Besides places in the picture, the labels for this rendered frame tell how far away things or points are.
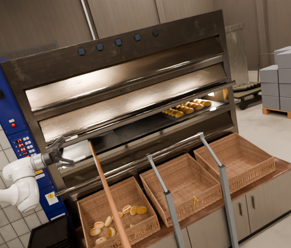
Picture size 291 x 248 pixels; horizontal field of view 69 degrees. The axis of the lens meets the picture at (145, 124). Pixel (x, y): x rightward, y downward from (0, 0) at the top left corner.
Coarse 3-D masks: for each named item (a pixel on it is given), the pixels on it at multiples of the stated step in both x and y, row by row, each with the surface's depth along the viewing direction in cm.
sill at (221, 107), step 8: (224, 104) 228; (208, 112) 219; (216, 112) 222; (184, 120) 214; (192, 120) 214; (160, 128) 209; (168, 128) 207; (144, 136) 201; (152, 136) 203; (120, 144) 198; (128, 144) 196; (104, 152) 190; (112, 152) 192; (80, 160) 186; (88, 160) 186; (64, 168) 180; (72, 168) 183
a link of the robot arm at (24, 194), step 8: (16, 184) 107; (24, 184) 108; (32, 184) 111; (0, 192) 100; (8, 192) 102; (16, 192) 103; (24, 192) 105; (32, 192) 108; (0, 200) 100; (8, 200) 102; (16, 200) 103; (24, 200) 105; (32, 200) 106; (24, 208) 104; (32, 208) 106
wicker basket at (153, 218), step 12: (132, 180) 202; (96, 192) 192; (120, 192) 198; (132, 192) 201; (84, 204) 189; (108, 204) 195; (120, 204) 198; (132, 204) 201; (144, 204) 196; (84, 216) 188; (96, 216) 191; (108, 216) 194; (132, 216) 190; (144, 216) 186; (156, 216) 164; (84, 228) 165; (132, 228) 158; (144, 228) 163; (156, 228) 167; (108, 240) 153; (120, 240) 157; (132, 240) 161
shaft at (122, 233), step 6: (90, 144) 210; (96, 156) 179; (96, 162) 167; (102, 174) 147; (102, 180) 139; (108, 186) 132; (108, 192) 124; (108, 198) 119; (114, 204) 113; (114, 210) 108; (114, 216) 104; (120, 222) 99; (120, 228) 95; (120, 234) 92; (126, 240) 88; (126, 246) 85
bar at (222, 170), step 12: (180, 144) 171; (204, 144) 174; (144, 156) 163; (120, 168) 157; (60, 192) 146; (168, 192) 150; (228, 192) 169; (168, 204) 151; (228, 204) 172; (228, 216) 177; (180, 240) 162
